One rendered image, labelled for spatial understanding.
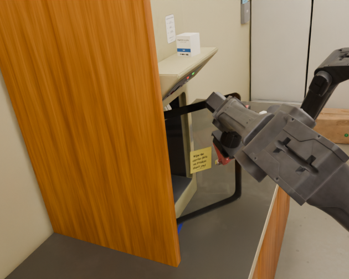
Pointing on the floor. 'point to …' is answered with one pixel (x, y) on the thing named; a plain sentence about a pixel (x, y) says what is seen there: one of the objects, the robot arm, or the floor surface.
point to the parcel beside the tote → (337, 125)
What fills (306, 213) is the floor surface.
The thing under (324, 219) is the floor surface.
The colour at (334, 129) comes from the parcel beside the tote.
